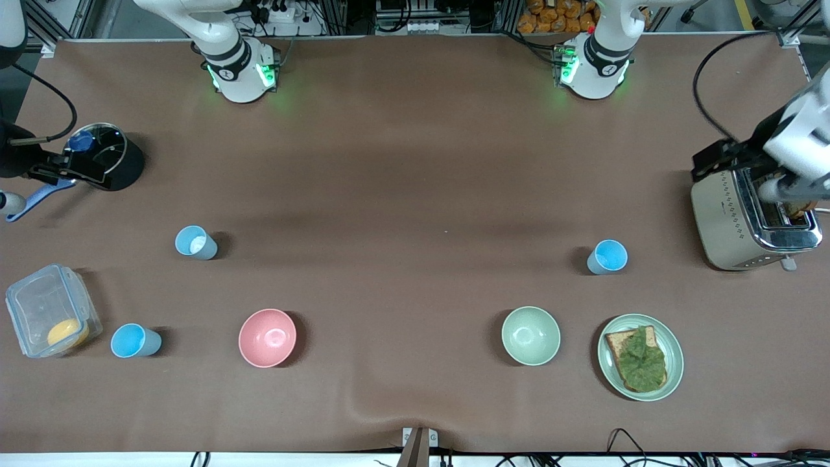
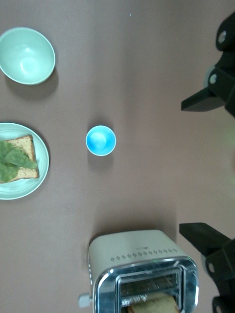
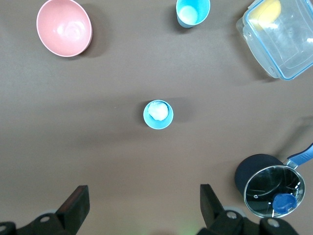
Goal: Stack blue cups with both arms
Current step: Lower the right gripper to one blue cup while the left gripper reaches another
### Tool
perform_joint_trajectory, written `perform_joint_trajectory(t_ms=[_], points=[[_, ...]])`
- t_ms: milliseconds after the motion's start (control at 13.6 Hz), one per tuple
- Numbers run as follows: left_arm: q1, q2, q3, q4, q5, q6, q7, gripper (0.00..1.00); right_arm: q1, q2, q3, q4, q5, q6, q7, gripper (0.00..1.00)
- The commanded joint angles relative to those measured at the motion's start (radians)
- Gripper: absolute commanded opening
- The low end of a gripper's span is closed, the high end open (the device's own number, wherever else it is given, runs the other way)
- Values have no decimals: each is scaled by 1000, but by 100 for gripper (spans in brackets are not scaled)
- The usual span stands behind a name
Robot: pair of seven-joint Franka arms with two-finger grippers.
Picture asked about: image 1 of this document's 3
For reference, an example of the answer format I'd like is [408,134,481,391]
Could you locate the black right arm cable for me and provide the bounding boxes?
[10,62,78,143]

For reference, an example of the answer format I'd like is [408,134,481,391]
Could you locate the pale green bowl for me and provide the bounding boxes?
[501,306,562,366]

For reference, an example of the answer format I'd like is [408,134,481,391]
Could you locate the pink bowl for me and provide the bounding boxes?
[238,308,298,368]

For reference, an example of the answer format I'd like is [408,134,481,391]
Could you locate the black looped cable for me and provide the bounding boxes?
[606,428,650,459]

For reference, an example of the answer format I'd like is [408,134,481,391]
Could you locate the brown table cloth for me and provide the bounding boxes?
[0,32,830,455]

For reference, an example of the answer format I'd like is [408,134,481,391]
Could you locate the orange snack bags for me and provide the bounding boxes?
[517,0,599,35]

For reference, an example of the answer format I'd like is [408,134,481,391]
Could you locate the yellow round food piece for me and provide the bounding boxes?
[47,318,90,350]

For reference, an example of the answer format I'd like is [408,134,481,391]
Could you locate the slice of toast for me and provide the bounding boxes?
[604,326,669,394]

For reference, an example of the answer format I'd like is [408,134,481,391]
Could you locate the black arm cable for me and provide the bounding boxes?
[692,31,787,143]
[10,62,78,143]

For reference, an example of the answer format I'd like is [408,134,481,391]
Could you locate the blue cup holding white paper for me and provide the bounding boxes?
[174,225,219,261]

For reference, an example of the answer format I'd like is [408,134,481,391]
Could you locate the silver beige toaster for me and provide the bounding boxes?
[691,165,824,272]

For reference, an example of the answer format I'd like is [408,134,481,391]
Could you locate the pale green plate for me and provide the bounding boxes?
[597,314,685,402]

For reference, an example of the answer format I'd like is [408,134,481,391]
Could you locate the green lettuce leaf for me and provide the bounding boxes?
[615,326,667,392]

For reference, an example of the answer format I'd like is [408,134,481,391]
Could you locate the glass lid with blue knob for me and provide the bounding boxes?
[63,123,128,180]

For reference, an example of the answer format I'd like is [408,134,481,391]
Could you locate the black cooking pot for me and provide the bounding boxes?
[65,123,145,192]

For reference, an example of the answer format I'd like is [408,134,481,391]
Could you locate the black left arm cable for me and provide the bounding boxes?
[692,31,787,143]

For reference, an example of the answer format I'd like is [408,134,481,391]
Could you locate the blue plastic cup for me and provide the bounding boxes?
[110,323,163,359]
[587,239,628,276]

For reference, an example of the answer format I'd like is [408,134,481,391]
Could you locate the clear plastic lidded container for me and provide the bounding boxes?
[5,263,103,359]

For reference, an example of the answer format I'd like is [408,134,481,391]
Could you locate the metal table clamp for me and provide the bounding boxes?
[401,427,439,467]

